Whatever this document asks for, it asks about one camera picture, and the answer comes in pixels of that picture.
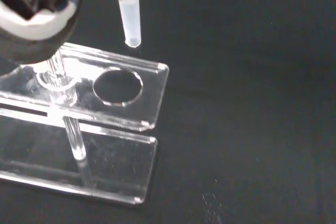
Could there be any black bench cloth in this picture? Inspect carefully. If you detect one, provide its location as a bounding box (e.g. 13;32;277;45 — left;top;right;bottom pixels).
0;0;336;224

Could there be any clear acrylic funnel stand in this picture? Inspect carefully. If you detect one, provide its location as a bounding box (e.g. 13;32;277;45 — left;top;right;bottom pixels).
0;41;170;206

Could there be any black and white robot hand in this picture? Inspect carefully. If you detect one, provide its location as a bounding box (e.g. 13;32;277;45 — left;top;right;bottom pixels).
0;0;96;65

